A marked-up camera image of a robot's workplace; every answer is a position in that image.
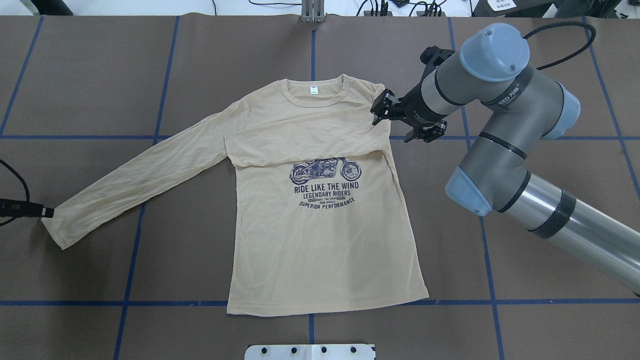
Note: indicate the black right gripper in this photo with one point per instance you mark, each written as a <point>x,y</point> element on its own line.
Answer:
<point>414,107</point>

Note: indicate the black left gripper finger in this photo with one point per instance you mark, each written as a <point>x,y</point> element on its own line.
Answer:
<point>19,209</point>

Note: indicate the beige long-sleeve printed shirt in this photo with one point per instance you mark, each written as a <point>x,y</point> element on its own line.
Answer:
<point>322,224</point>

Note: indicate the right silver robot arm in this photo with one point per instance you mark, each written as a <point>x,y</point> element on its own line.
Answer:
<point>493,67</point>

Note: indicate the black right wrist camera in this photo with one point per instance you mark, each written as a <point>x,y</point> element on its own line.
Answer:
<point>433,57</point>

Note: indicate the aluminium frame post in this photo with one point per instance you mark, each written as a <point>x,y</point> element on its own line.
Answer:
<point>313,11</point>

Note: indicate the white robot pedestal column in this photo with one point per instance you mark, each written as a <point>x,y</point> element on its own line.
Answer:
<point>339,351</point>

